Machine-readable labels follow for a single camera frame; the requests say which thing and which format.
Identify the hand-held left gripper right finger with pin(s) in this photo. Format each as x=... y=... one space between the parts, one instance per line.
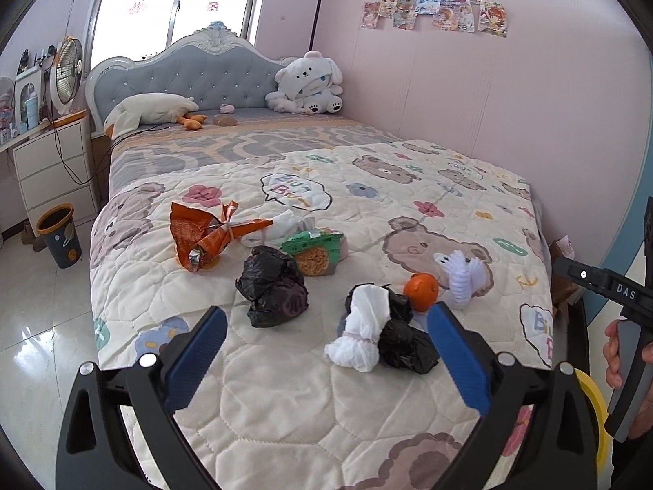
x=459 y=362

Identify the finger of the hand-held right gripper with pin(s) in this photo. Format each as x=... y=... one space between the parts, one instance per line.
x=581 y=276

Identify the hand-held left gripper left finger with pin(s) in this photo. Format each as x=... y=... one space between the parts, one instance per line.
x=196 y=362

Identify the black plastic bag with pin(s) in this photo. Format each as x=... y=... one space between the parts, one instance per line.
x=273 y=291
x=408 y=347

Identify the orange citrus peel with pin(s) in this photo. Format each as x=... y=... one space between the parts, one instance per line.
x=421 y=291

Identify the yellow trash bin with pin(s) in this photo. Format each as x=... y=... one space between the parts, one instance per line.
x=592 y=398

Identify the white plastic bag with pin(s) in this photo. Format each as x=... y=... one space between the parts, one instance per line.
x=359 y=349
x=285 y=224

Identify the orange snack bag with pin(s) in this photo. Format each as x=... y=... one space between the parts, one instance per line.
x=196 y=229

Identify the person's right hand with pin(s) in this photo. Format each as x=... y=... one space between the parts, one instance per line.
x=612 y=357

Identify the brown cardboard box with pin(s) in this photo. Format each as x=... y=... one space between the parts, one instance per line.
x=565 y=296

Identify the pink white crumpled bag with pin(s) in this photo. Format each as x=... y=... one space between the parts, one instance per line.
x=563 y=247

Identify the white and blue wardrobe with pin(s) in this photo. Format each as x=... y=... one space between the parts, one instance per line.
x=625 y=235

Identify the green noodle packet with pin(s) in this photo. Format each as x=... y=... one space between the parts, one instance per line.
x=314 y=252

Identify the pinkish crumpled paper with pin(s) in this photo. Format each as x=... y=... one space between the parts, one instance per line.
x=345 y=249

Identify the dark waste bin orange rim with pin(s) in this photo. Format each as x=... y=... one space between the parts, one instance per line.
x=60 y=240

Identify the bear print quilt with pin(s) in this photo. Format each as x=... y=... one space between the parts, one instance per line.
x=357 y=204

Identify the grey orange patterned bed sheet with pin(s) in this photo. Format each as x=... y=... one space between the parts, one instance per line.
x=245 y=143

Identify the white drawer chest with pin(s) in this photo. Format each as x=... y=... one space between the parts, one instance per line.
x=51 y=173

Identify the small brown round cushion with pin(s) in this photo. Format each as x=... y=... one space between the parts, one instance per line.
x=224 y=120

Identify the small pink plush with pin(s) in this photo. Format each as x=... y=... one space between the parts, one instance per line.
x=227 y=108

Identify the white goose plush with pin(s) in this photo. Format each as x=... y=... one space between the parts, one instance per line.
x=148 y=110

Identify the grey tufted bed headboard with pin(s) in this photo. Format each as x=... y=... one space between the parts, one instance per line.
x=204 y=71

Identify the light blue bottle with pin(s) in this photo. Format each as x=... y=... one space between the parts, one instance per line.
x=31 y=112

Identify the white plush dog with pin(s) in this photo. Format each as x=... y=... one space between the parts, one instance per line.
x=306 y=81

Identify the round desk fan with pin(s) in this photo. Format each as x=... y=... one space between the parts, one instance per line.
x=67 y=74

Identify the white arched vanity mirror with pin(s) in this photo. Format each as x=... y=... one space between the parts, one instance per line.
x=23 y=84

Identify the red paper window decal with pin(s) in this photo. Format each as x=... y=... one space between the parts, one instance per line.
x=136 y=7
x=213 y=5

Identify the black wall pole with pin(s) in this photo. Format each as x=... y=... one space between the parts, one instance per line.
x=319 y=10

